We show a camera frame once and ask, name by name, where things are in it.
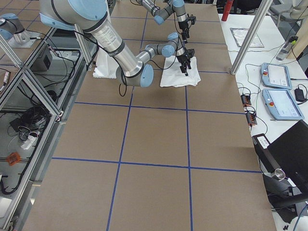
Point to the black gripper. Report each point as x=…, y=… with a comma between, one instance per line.
x=182, y=58
x=183, y=25

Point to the white long-sleeve printed shirt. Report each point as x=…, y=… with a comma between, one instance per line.
x=173, y=77

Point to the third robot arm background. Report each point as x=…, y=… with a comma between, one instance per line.
x=14, y=32

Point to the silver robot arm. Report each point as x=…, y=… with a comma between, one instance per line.
x=91, y=16
x=176, y=7

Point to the red bottle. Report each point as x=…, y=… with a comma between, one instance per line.
x=227, y=9

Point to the upper orange black adapter box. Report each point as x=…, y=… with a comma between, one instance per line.
x=246, y=100

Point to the orange black adapter box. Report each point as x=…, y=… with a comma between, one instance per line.
x=246, y=100
x=251, y=118

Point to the lower orange black adapter box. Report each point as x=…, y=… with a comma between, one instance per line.
x=251, y=118

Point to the upper blue teach pendant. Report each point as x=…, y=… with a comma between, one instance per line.
x=275, y=76

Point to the blue teach pendant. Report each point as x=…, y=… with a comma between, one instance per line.
x=281, y=105
x=275, y=76

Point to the lower blue teach pendant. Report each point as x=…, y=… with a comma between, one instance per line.
x=281, y=105

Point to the black power adapter brick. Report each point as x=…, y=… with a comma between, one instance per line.
x=299, y=95

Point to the black laptop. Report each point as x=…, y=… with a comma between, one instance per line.
x=290, y=151

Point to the silver metal cup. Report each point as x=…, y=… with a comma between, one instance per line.
x=279, y=174

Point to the grey control box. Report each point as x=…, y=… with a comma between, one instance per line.
x=43, y=61

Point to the white power strip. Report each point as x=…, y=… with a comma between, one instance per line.
x=29, y=141

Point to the orange plastic part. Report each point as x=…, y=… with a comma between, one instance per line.
x=13, y=158

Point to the aluminium frame post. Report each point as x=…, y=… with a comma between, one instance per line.
x=258, y=19

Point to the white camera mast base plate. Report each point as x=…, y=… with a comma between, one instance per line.
x=106, y=66

